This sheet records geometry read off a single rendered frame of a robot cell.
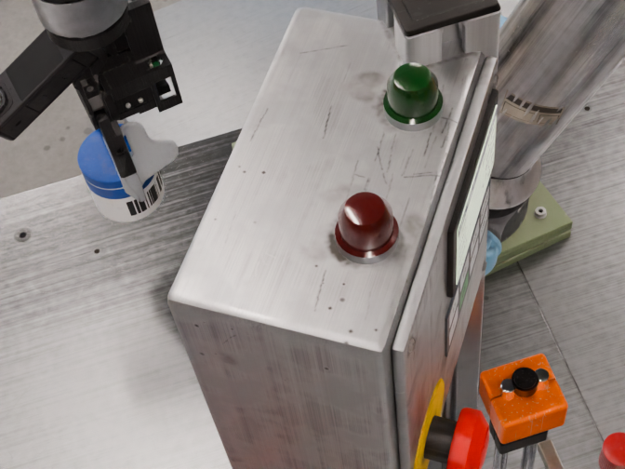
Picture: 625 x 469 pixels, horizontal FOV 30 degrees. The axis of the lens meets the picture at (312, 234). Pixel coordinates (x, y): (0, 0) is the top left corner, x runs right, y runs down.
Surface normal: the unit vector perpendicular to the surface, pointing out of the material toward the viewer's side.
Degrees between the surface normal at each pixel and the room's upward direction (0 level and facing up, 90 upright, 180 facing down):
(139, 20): 90
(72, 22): 90
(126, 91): 90
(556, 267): 0
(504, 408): 0
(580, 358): 0
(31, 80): 29
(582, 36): 81
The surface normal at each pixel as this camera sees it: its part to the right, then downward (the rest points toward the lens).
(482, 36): 0.28, 0.78
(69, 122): -0.09, -0.55
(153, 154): 0.39, 0.55
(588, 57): -0.10, 0.82
